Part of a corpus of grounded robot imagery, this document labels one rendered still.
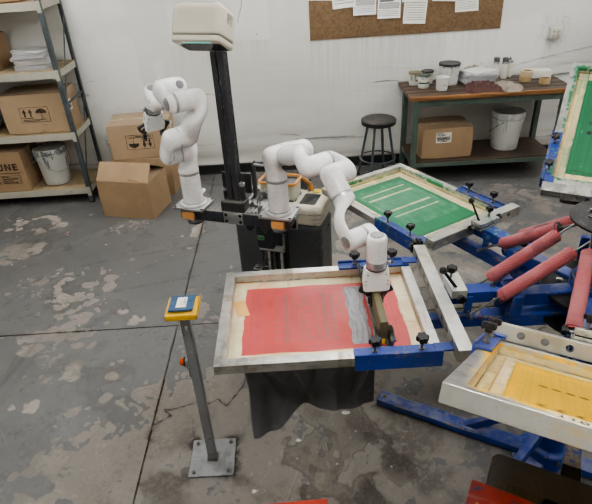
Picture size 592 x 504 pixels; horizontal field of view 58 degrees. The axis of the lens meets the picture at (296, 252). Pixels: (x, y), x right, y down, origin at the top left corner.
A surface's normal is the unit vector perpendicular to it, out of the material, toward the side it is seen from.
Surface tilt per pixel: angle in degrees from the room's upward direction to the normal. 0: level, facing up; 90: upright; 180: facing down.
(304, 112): 90
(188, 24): 64
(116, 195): 90
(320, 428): 0
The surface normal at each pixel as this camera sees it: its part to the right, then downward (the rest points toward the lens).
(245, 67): 0.03, 0.51
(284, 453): -0.05, -0.85
